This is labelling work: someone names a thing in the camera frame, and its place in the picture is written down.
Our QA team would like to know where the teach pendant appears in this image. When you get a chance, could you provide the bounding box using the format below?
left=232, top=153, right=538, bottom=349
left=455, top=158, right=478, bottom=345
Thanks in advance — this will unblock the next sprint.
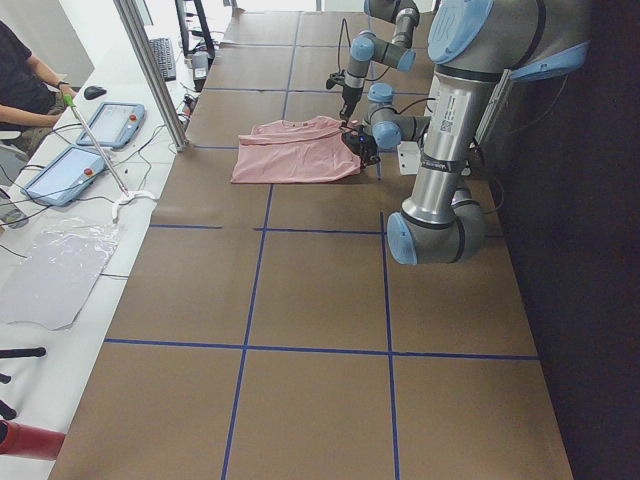
left=87, top=102, right=146, bottom=150
left=21, top=147, right=106, bottom=207

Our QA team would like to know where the person in black shirt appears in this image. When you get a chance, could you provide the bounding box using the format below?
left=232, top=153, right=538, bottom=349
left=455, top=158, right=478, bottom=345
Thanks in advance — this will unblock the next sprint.
left=0, top=24, right=76, bottom=156

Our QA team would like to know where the pink Snoopy t-shirt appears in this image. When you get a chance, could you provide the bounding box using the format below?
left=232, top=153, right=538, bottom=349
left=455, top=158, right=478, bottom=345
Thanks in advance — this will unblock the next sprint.
left=231, top=116, right=361, bottom=184

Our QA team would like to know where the black computer mouse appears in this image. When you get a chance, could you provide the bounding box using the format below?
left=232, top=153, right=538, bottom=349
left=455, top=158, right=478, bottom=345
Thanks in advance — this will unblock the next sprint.
left=83, top=85, right=107, bottom=100

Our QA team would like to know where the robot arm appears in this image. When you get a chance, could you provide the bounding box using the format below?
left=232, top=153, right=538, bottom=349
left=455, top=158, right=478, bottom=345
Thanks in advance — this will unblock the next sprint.
left=328, top=0, right=592, bottom=265
left=326, top=1, right=420, bottom=121

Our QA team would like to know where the upper teach pendant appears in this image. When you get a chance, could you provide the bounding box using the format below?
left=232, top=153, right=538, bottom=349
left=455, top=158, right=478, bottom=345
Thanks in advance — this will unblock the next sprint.
left=87, top=102, right=146, bottom=150

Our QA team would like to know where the aluminium frame post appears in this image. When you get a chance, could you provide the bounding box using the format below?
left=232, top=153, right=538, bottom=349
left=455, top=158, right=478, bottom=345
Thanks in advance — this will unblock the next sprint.
left=113, top=0, right=188, bottom=152

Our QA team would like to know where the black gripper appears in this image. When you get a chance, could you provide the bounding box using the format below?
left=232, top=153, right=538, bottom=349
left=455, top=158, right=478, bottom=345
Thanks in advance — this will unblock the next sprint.
left=339, top=85, right=361, bottom=122
left=340, top=125, right=381, bottom=168

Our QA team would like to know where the clear plastic bag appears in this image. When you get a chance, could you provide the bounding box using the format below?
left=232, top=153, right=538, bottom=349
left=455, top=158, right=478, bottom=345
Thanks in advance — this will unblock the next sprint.
left=1, top=217, right=120, bottom=331

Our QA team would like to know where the black camera tripod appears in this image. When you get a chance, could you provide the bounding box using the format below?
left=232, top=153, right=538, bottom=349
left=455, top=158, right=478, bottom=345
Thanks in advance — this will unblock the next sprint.
left=0, top=346, right=47, bottom=422

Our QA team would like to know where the stick with green tip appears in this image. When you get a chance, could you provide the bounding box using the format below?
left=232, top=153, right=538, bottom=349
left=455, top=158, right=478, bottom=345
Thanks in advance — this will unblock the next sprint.
left=62, top=94, right=157, bottom=223

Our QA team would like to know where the black keyboard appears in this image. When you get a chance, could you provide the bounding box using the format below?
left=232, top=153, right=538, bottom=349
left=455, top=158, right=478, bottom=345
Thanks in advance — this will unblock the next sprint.
left=148, top=37, right=177, bottom=81

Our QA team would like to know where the lower teach pendant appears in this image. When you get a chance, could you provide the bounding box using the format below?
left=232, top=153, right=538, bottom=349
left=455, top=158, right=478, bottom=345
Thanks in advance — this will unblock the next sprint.
left=21, top=147, right=106, bottom=207

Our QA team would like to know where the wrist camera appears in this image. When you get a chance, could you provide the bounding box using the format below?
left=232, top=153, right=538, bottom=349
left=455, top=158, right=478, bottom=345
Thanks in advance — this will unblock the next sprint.
left=325, top=71, right=345, bottom=90

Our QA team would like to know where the red fire extinguisher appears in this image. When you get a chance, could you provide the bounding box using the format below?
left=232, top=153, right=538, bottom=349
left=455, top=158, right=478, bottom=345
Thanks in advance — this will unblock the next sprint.
left=1, top=420, right=66, bottom=461

